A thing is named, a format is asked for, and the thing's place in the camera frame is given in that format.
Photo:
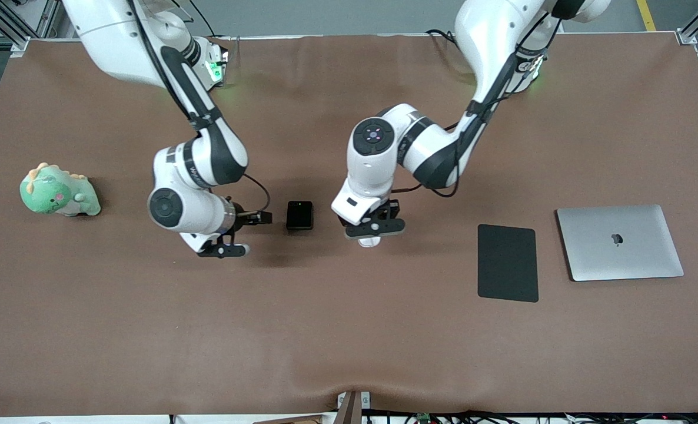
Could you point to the aluminium frame with diagonal struts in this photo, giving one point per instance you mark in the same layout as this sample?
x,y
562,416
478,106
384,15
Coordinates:
x,y
43,17

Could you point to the small green circuit board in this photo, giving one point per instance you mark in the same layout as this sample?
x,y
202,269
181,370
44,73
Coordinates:
x,y
424,417

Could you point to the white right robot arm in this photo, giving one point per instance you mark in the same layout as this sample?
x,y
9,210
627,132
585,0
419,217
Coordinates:
x,y
202,159

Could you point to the green dinosaur plush toy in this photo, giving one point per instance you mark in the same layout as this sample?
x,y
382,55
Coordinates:
x,y
55,194

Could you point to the white computer mouse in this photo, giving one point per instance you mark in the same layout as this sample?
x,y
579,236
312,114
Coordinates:
x,y
371,242

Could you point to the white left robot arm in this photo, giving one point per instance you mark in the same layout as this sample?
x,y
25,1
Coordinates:
x,y
378,171

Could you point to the black mouse pad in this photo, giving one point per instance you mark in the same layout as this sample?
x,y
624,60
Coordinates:
x,y
508,263

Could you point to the silver closed laptop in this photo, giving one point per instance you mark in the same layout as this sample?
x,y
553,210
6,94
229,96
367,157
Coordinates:
x,y
620,242

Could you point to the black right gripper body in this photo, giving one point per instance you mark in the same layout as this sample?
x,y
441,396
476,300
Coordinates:
x,y
241,213

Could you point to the black folded phone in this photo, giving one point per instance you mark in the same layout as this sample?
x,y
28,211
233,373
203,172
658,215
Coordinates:
x,y
299,215

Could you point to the brown table cover cloth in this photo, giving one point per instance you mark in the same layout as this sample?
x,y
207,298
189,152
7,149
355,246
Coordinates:
x,y
349,330

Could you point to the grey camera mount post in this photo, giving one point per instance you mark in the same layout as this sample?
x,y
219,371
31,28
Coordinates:
x,y
350,409

